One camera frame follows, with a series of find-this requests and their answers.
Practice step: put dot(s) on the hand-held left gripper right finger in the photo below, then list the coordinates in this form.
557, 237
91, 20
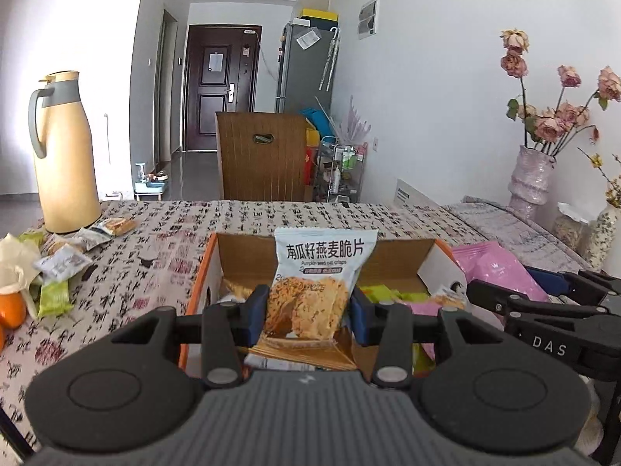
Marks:
361, 318

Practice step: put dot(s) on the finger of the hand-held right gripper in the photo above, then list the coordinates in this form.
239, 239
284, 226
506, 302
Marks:
490, 296
546, 280

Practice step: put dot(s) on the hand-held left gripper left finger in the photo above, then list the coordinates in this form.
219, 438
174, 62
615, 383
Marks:
258, 315

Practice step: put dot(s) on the pink snack packet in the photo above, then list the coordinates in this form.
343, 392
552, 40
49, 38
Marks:
495, 267
419, 308

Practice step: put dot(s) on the green snack packet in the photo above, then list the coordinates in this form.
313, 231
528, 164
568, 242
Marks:
393, 293

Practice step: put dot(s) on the red orange cardboard box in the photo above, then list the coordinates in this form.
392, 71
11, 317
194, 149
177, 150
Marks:
237, 257

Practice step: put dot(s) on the clear cracker packet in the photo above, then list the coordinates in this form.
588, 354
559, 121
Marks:
449, 299
58, 246
116, 226

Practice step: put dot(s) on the glass jar of grains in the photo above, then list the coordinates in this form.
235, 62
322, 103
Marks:
571, 230

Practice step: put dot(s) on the speckled white vase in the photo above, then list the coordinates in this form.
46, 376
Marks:
604, 238

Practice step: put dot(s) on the grey patterned table runner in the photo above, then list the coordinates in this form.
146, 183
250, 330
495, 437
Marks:
499, 223

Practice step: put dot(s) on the pink textured vase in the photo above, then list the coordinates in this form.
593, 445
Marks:
531, 184

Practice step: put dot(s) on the yellow flower branch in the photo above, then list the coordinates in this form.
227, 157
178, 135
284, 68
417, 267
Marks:
613, 194

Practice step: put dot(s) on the white board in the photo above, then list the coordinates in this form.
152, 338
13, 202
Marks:
417, 193

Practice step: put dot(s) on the wooden chair back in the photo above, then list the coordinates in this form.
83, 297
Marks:
247, 170

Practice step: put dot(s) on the dried pink roses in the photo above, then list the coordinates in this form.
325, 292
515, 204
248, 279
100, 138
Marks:
550, 124

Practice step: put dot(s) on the blue white pet water dispenser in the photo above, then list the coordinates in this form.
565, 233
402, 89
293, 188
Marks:
151, 184

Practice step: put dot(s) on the small silver packet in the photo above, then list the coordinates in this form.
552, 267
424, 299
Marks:
94, 239

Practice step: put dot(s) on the yellow plastic container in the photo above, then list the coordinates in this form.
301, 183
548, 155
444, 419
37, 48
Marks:
313, 136

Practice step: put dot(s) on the small white tray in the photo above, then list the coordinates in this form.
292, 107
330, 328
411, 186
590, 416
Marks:
112, 195

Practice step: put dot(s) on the pale lavender plume decoration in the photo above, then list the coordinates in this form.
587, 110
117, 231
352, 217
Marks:
354, 121

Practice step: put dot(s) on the white label packet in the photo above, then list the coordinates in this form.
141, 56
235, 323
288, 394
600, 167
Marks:
63, 264

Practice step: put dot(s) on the blue plastic item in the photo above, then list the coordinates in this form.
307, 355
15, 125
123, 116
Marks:
313, 121

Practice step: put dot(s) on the small green packet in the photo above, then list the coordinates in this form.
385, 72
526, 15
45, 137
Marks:
56, 300
31, 239

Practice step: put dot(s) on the dark brown entry door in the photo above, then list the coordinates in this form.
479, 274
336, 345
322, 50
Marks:
213, 116

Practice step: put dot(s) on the white vertical pipe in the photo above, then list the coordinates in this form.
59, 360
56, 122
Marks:
106, 138

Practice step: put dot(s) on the yellow thermos jug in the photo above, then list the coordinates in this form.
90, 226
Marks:
68, 170

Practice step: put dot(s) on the grey refrigerator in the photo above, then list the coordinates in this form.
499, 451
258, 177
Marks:
301, 77

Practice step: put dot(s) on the grey interior door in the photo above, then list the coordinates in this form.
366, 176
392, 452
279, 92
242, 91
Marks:
167, 87

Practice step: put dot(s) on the cream crumpled cloth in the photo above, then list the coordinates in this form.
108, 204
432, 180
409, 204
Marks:
17, 262

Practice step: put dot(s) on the orange fruit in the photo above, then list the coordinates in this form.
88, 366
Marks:
10, 310

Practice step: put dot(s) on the white door notice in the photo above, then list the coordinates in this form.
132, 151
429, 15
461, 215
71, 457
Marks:
216, 61

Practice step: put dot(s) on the white folded umbrella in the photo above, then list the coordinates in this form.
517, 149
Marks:
330, 58

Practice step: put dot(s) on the paper sheet on refrigerator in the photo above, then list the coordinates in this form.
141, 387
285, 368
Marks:
308, 40

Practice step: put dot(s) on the yellow flat box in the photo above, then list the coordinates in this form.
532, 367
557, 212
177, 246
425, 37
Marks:
319, 14

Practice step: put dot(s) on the white wall panel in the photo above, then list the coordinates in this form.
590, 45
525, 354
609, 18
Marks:
367, 18

